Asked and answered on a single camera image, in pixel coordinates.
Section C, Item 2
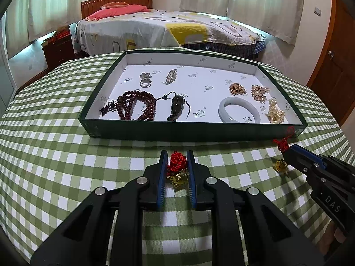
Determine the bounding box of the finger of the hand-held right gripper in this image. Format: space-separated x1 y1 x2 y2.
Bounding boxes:
283 147 329 185
290 143 333 167

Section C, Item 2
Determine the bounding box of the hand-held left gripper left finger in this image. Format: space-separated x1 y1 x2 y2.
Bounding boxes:
30 150 168 266

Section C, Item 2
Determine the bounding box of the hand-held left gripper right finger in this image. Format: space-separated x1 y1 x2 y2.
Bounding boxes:
186 150 325 266

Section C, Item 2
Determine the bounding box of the red knot yellow charm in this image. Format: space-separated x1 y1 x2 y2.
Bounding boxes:
272 126 296 177
166 151 192 190

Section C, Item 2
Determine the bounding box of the white jade bangle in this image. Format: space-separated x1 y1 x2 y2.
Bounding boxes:
218 96 262 124

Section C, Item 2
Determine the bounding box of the dark gourd pendant with cord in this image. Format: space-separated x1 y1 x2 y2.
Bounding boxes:
155 91 193 122

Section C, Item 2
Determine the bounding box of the green jewelry box tray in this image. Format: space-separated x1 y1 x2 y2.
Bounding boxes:
78 50 308 142

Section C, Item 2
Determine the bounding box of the person's right hand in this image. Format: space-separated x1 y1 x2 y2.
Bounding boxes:
318 222 351 257

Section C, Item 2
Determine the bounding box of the gold pearl brooch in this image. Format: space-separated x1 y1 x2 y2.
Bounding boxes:
251 84 270 102

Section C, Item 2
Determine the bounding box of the wooden door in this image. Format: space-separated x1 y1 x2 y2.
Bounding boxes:
306 0 355 126

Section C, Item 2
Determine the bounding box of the gold flower brooch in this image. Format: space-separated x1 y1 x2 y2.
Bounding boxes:
229 82 247 96

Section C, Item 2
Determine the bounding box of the crystal leaf brooch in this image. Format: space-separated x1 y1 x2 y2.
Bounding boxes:
163 69 178 86

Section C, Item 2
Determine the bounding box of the blue plaid bed skirt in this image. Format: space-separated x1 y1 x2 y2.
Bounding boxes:
180 40 264 61

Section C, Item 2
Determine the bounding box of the bed with patterned sheet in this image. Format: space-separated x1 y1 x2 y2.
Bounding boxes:
75 8 268 59

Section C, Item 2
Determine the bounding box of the dark wooden nightstand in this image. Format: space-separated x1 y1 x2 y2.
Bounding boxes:
41 35 75 68

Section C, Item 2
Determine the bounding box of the pink pillow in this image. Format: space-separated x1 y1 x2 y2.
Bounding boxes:
85 5 150 22

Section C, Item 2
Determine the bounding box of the small red cushion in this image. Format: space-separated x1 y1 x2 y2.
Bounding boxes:
100 1 129 9

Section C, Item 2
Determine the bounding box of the wooden headboard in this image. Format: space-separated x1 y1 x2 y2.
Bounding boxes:
81 0 153 18

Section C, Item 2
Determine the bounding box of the pearl bracelet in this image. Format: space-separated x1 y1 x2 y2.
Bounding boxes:
267 98 286 124

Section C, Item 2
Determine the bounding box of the dark red bead necklace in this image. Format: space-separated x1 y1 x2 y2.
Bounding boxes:
99 90 157 122

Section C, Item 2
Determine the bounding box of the silver ring brooch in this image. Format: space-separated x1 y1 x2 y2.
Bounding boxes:
139 72 154 88

